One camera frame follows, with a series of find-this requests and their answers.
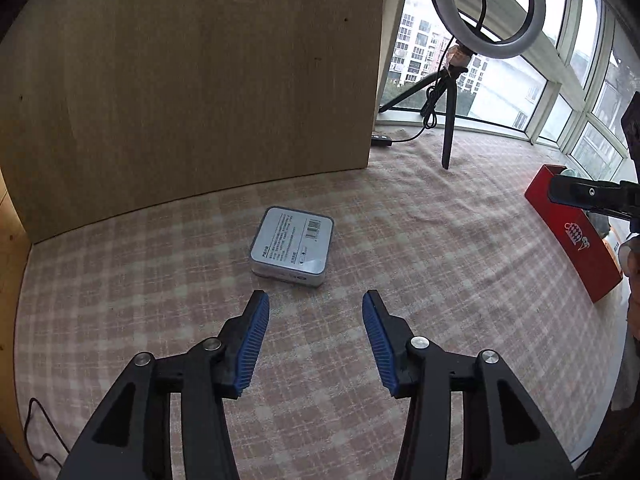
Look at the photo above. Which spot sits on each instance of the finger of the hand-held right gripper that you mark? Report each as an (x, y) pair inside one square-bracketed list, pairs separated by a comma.
[(580, 192)]

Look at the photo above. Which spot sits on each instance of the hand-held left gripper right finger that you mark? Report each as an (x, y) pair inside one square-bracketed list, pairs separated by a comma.
[(377, 345)]

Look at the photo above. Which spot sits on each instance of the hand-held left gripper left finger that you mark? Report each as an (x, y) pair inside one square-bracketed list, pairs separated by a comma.
[(252, 345)]

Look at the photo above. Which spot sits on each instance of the red cardboard box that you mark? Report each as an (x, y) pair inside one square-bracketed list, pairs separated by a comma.
[(560, 210)]

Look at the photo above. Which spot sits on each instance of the white square box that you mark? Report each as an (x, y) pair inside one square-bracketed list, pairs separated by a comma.
[(292, 240)]

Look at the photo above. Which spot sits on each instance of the pink plaid blanket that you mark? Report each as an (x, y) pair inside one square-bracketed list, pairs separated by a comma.
[(450, 260)]

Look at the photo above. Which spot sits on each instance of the wooden cabinet panel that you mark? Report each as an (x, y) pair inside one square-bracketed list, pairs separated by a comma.
[(200, 85)]

